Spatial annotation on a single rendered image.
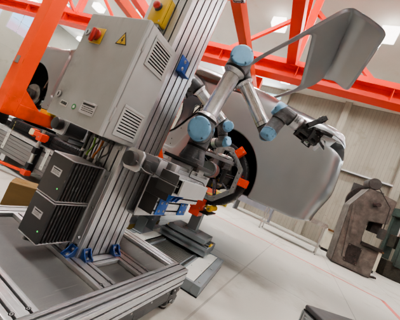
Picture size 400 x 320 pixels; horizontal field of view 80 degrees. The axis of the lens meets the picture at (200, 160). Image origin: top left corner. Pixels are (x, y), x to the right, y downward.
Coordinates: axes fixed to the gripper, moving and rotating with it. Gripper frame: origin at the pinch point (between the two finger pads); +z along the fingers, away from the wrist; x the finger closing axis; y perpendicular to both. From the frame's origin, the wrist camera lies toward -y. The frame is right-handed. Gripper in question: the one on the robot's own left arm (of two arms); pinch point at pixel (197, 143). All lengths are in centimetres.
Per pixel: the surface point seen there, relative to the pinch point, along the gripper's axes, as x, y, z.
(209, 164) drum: 23.8, 2.3, 0.2
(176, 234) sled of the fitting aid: 63, 57, 33
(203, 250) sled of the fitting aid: 79, 58, 9
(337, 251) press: 580, -220, 49
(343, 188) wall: 840, -649, 154
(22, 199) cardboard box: -47, 106, 75
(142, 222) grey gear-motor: 30, 67, 44
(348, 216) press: 535, -304, 29
